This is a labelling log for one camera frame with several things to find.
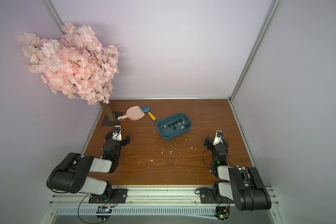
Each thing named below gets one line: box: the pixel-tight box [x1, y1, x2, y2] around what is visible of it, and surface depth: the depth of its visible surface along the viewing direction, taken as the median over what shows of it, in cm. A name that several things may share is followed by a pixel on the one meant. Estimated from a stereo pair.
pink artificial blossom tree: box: [18, 22, 120, 122], surface depth 67 cm
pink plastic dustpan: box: [117, 105, 146, 121], surface depth 113 cm
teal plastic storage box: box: [156, 112, 193, 141], surface depth 103 cm
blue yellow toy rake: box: [138, 103, 158, 122], surface depth 116 cm
